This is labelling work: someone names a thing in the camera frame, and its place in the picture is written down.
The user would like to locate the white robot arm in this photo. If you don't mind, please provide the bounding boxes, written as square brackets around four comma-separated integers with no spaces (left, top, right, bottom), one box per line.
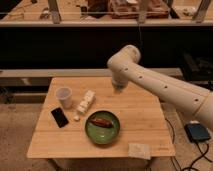
[107,45,213,131]

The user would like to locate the white block stack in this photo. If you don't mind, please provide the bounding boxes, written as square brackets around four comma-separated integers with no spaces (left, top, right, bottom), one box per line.
[77,90,95,114]

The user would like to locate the brown sausage in bowl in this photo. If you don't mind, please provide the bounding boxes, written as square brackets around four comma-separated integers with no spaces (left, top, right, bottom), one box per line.
[90,118,113,128]

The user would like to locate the wooden table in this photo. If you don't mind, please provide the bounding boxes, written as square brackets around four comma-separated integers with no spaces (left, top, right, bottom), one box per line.
[26,76,177,171]

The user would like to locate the green bowl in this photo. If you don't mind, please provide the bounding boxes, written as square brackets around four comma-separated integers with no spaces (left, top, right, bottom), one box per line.
[85,110,120,145]

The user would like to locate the translucent plastic cup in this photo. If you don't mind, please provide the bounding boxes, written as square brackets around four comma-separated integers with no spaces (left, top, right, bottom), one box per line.
[55,87,72,109]

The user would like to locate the beige sponge cloth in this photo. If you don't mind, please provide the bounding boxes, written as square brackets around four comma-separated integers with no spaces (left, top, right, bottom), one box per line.
[128,143,151,160]

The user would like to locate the black smartphone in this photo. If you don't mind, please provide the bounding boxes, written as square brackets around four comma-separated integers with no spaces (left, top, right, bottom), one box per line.
[51,107,69,128]

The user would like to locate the red brown tray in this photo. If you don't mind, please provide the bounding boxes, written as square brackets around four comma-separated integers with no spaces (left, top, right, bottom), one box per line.
[108,0,170,19]

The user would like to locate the black floor box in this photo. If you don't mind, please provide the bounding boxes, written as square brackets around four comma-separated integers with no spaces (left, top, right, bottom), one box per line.
[184,123,211,143]

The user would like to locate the wooden shelf bench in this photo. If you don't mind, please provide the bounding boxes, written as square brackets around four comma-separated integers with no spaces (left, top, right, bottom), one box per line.
[0,0,213,27]

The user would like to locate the black cable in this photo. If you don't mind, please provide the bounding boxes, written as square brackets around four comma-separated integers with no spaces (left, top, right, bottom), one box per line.
[165,117,213,171]

